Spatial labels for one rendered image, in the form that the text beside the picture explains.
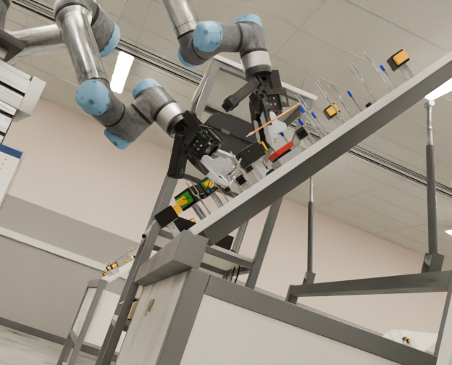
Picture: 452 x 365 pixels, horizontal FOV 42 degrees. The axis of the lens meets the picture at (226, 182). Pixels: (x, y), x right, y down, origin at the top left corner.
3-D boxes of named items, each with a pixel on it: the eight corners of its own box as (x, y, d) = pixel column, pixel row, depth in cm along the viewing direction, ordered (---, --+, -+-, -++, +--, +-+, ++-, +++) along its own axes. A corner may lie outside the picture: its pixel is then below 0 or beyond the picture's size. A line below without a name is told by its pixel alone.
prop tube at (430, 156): (430, 266, 141) (427, 143, 148) (424, 266, 144) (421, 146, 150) (442, 266, 142) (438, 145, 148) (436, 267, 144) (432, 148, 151)
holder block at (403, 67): (411, 80, 179) (393, 56, 179) (421, 73, 168) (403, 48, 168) (398, 89, 179) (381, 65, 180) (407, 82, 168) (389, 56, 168)
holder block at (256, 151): (243, 169, 147) (235, 156, 147) (260, 158, 149) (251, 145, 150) (249, 164, 143) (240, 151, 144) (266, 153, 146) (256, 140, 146)
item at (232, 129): (192, 141, 255) (206, 102, 260) (183, 153, 277) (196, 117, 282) (255, 166, 260) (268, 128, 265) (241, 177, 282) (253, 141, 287)
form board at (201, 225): (145, 269, 228) (142, 266, 228) (338, 137, 258) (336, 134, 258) (194, 235, 115) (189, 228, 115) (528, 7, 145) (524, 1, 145)
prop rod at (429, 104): (434, 100, 151) (437, 211, 144) (428, 103, 153) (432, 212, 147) (429, 99, 150) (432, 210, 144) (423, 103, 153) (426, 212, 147)
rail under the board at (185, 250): (172, 260, 113) (183, 229, 115) (133, 282, 226) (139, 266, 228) (198, 269, 114) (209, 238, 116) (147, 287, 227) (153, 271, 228)
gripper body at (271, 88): (290, 108, 149) (280, 65, 152) (259, 111, 146) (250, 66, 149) (279, 119, 156) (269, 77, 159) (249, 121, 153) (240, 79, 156)
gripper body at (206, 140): (211, 140, 140) (181, 108, 144) (190, 166, 142) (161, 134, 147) (227, 142, 146) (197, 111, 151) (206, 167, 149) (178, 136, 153)
